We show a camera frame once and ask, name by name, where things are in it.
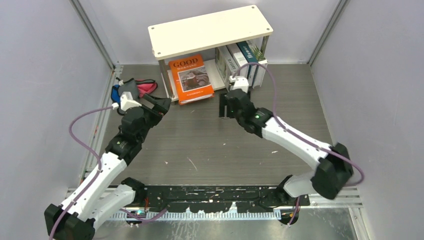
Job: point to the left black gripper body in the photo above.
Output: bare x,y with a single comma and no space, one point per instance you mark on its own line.
152,116

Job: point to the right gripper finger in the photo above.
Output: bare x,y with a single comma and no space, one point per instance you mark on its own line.
222,108
230,108

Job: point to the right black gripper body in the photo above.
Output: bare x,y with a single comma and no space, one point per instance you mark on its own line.
240,118

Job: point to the blue grey red cloth pile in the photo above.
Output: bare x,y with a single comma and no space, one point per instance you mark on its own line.
137,88

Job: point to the orange book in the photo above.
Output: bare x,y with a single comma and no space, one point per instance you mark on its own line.
192,82

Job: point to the photo magazine pages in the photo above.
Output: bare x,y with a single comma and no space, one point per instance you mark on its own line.
225,64

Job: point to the blue Humor book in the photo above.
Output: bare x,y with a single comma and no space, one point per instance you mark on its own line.
250,57

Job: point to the white Singularity book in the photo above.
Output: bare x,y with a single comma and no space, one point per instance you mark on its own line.
260,70

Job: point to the grey white portfolio file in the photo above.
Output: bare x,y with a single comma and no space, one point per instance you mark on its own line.
239,59

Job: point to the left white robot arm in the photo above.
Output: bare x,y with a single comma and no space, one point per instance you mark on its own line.
85,210

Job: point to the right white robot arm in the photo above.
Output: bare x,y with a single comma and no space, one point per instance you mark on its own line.
330,169

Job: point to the white two-tier shelf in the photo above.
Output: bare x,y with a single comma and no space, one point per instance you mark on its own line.
177,38

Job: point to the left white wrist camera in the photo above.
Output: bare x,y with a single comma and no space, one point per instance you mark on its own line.
126,102

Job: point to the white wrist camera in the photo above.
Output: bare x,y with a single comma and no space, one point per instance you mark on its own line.
126,102
238,82

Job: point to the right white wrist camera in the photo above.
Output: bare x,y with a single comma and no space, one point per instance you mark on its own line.
238,82

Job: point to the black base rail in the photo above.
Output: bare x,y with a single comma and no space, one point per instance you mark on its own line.
216,198

